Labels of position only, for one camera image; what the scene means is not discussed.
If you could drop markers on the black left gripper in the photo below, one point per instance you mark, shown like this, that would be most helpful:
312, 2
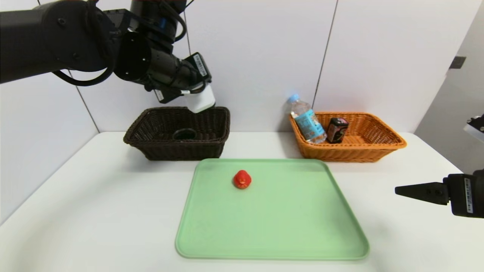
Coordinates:
201, 66

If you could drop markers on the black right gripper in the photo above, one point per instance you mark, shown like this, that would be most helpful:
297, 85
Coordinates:
466, 194

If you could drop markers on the white oblong case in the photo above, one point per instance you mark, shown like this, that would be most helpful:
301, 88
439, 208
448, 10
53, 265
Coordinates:
202, 104

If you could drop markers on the small black red snack can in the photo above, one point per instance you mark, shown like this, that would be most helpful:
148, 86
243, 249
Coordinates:
337, 130

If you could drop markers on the clear water bottle blue cap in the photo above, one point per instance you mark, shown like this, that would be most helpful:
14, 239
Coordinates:
308, 124

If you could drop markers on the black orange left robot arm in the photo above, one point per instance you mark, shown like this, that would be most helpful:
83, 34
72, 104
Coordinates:
38, 34

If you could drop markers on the orange wicker basket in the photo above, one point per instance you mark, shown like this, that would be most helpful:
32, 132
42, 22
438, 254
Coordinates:
378, 151

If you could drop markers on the dark brown wicker basket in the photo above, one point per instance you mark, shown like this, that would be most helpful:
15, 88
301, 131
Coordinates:
177, 151

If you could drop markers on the red rubber duck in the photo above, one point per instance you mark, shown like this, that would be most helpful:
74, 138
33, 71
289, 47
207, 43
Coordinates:
242, 180

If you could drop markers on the light green plastic tray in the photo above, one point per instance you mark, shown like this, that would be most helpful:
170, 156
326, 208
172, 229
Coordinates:
283, 226

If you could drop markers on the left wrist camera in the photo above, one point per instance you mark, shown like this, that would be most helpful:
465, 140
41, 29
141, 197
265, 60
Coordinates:
162, 96

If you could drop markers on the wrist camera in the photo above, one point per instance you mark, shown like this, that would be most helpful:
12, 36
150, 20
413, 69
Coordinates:
162, 96
476, 130

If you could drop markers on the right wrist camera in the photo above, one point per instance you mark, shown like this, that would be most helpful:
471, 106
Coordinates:
476, 130

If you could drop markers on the black wall fixture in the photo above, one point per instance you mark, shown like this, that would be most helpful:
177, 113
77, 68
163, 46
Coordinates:
457, 62

